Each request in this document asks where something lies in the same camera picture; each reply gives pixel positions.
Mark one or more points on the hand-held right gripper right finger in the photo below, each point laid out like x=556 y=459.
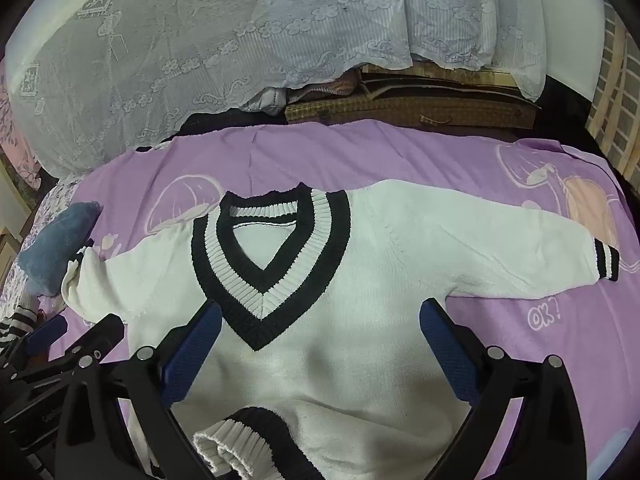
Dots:
x=447 y=345

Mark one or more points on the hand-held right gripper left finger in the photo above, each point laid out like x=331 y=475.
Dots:
x=192 y=345

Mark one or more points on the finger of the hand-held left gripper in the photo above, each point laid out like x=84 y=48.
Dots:
x=105 y=329
x=47 y=332

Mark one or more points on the white black-trimmed knit sweater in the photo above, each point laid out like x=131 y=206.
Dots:
x=350 y=360

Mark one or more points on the person's left forearm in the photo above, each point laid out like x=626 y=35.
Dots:
x=15 y=321

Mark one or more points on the blue plush pillow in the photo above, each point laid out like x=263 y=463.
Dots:
x=55 y=245

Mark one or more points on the wooden cabinet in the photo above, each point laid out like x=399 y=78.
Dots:
x=7 y=220

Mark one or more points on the pink floral quilt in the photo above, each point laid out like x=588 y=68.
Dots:
x=20 y=155

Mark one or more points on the purple printed blanket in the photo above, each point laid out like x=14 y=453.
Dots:
x=425 y=160

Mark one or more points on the black cloth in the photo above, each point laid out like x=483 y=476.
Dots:
x=220 y=120

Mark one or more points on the brown woven mat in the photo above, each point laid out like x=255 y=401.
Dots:
x=400 y=107

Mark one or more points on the silver shiny cloth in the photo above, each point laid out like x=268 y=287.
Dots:
x=267 y=100

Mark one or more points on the pink garment with zipper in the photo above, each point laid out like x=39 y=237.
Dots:
x=340 y=85

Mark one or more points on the wooden slat rack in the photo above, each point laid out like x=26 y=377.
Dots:
x=617 y=110

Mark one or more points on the white lace cloth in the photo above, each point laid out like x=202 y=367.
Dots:
x=200 y=35

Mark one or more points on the white cushion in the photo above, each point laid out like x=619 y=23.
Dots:
x=570 y=35

